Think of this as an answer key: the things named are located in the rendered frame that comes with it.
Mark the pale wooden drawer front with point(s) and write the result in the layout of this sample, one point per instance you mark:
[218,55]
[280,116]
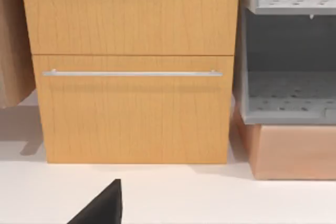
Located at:
[294,150]

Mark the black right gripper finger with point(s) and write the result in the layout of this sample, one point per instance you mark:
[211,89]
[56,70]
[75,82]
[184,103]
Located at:
[107,205]

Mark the wooden cupboard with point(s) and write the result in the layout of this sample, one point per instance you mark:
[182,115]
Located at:
[126,14]

